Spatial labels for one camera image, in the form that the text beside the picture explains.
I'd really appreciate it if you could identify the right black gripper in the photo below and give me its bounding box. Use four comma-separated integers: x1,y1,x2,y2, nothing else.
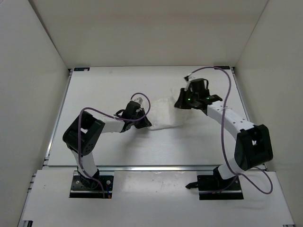
174,89,197,110

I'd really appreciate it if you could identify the white pleated skirt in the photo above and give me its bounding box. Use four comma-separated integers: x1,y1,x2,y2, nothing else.
147,88,192,131

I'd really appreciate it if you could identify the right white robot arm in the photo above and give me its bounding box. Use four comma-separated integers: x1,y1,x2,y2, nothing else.
174,76,273,190

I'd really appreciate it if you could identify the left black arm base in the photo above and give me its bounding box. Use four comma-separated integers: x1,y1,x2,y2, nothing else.
69,171,114,199

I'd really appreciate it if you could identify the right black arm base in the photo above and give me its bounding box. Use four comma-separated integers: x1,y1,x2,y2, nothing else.
185,167,244,201

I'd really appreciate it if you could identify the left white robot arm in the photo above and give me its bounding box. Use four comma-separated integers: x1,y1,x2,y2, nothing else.
62,98,152,188

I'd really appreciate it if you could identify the right blue corner label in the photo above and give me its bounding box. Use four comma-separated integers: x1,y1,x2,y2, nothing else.
215,66,231,70

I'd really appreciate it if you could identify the blue corner label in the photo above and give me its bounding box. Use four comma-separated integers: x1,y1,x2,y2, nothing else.
73,67,90,71
215,66,231,70

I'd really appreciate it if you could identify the left blue corner label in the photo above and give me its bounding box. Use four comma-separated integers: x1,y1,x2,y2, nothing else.
73,67,90,71

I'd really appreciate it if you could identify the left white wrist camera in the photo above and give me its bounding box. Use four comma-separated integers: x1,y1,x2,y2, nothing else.
133,97,143,105

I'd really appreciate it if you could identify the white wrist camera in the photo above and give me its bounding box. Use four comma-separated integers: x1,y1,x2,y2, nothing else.
184,73,195,91
133,97,143,105

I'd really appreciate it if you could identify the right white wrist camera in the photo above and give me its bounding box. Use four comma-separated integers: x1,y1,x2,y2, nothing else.
184,73,195,91

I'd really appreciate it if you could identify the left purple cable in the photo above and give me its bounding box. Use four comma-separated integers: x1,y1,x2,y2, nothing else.
77,92,152,199

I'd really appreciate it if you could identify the purple cable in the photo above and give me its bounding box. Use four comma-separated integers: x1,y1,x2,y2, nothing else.
77,92,152,199
189,66,273,195

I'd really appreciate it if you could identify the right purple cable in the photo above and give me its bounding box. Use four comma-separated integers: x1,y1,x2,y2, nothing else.
189,66,273,195

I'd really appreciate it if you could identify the aluminium front rail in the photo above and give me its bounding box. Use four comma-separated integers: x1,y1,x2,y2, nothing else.
98,165,216,172

